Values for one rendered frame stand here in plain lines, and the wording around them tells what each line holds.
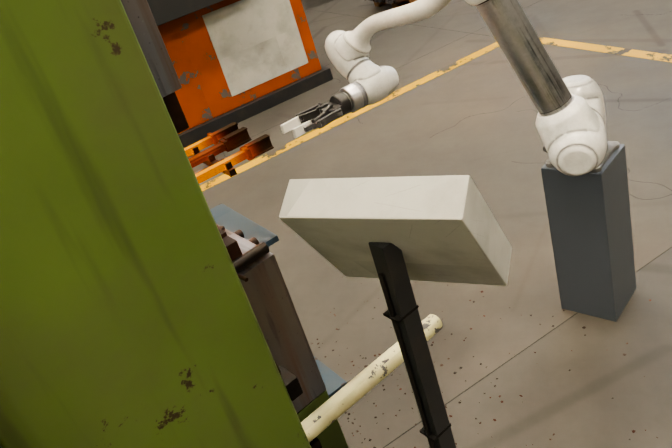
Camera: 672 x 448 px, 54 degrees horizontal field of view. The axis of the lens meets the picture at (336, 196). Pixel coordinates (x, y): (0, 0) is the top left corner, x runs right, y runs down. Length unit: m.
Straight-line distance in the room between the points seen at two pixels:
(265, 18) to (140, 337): 4.35
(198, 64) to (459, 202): 4.26
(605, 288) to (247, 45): 3.58
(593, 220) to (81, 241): 1.69
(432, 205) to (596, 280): 1.47
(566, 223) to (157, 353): 1.57
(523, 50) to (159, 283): 1.20
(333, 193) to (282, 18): 4.29
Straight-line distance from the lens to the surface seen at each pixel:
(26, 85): 0.99
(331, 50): 2.30
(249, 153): 2.03
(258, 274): 1.57
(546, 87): 1.95
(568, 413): 2.28
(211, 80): 5.23
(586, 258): 2.43
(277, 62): 5.40
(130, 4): 1.32
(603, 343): 2.49
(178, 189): 1.09
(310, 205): 1.16
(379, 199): 1.10
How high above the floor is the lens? 1.71
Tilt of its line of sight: 27 degrees down
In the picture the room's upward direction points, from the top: 18 degrees counter-clockwise
